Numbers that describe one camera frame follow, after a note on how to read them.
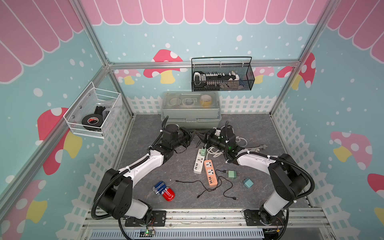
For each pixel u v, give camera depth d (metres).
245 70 0.94
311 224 0.73
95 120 0.70
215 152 0.95
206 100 1.05
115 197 0.43
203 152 0.92
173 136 0.63
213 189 0.83
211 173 0.87
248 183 0.83
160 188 0.81
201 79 0.89
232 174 0.87
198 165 0.89
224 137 0.64
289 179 0.46
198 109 0.95
